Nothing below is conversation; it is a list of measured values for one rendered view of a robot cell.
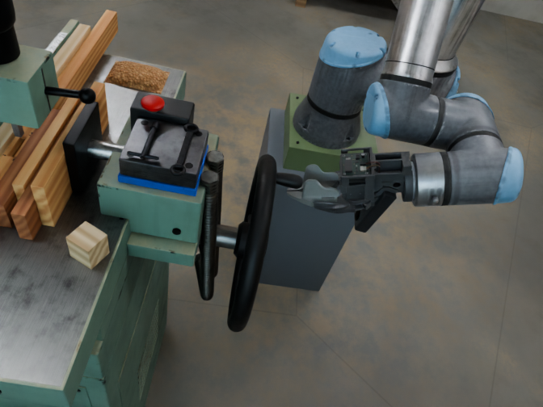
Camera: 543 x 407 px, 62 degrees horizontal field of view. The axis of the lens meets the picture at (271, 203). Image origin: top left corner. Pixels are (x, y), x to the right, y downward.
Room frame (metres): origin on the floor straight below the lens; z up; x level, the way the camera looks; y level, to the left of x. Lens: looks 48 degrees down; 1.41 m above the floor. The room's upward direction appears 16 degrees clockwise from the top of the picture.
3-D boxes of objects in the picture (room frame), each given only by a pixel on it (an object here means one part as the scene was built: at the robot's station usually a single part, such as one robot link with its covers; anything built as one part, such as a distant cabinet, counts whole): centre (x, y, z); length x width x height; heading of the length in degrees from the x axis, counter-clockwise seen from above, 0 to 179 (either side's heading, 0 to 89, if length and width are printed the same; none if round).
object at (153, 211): (0.43, 0.16, 0.91); 0.15 x 0.14 x 0.09; 7
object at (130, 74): (0.66, 0.30, 0.91); 0.10 x 0.07 x 0.02; 97
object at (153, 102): (0.46, 0.19, 1.02); 0.03 x 0.03 x 0.01
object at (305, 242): (1.04, -0.08, 0.28); 0.30 x 0.30 x 0.55; 10
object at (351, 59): (1.05, -0.09, 0.82); 0.17 x 0.15 x 0.18; 98
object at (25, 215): (0.41, 0.30, 0.92); 0.25 x 0.02 x 0.05; 7
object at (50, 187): (0.42, 0.28, 0.94); 0.22 x 0.02 x 0.08; 7
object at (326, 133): (1.04, -0.08, 0.68); 0.19 x 0.19 x 0.10
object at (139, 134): (0.44, 0.16, 0.99); 0.13 x 0.11 x 0.06; 7
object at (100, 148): (0.42, 0.24, 0.95); 0.09 x 0.07 x 0.09; 7
